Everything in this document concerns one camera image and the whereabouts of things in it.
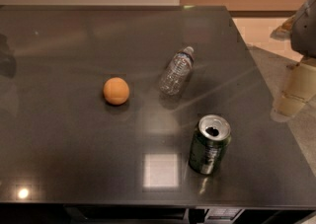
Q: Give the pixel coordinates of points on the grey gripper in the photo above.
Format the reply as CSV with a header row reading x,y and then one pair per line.
x,y
305,34

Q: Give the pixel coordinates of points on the clear plastic water bottle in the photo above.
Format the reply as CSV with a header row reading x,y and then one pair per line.
x,y
176,73

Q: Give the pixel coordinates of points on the green soda can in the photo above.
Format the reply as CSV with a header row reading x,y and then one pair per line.
x,y
211,138

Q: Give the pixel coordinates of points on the orange ball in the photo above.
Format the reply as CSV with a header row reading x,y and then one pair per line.
x,y
116,91

